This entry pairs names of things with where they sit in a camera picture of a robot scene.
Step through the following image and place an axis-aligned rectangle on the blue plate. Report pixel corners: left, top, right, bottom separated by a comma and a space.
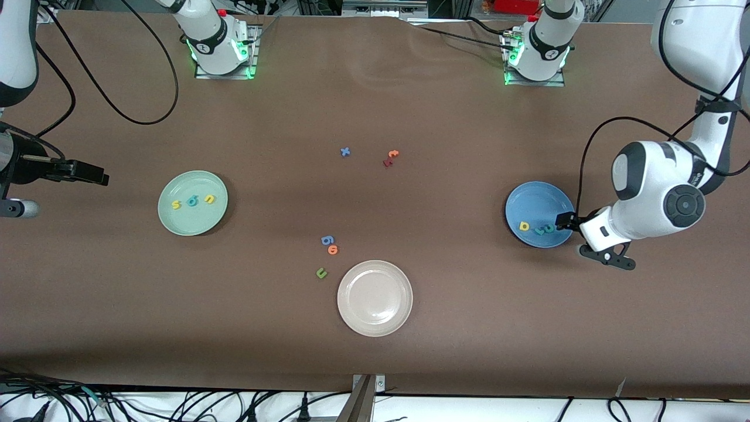
505, 181, 576, 249

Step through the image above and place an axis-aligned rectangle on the light green plate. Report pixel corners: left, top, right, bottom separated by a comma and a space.
158, 171, 228, 236

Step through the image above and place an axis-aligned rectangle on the brown table cover sheet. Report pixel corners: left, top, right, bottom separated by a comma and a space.
0, 11, 750, 399

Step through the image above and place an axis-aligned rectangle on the beige plate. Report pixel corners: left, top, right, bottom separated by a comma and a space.
337, 260, 414, 338

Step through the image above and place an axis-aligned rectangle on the red box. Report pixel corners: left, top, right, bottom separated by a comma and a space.
492, 0, 543, 15

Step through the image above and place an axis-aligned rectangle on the aluminium profile beam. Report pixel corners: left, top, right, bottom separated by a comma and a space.
337, 374, 387, 422

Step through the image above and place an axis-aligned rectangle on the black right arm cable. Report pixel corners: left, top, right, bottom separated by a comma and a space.
0, 0, 179, 162

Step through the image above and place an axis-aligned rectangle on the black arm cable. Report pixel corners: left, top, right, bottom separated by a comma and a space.
576, 0, 750, 219
0, 0, 179, 162

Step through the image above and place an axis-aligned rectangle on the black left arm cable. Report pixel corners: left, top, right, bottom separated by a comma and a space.
576, 0, 750, 219

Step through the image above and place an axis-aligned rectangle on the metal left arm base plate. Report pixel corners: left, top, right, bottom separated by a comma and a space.
501, 29, 566, 87

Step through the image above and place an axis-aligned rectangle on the black looped cable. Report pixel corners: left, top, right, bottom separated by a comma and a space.
606, 397, 666, 422

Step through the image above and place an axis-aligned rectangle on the black base cable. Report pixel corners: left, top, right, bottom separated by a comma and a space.
407, 16, 516, 50

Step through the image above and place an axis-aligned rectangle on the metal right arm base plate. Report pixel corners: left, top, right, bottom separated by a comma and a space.
195, 23, 261, 80

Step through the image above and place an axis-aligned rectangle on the silver perforated metal rail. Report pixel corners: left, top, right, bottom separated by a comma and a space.
343, 0, 428, 15

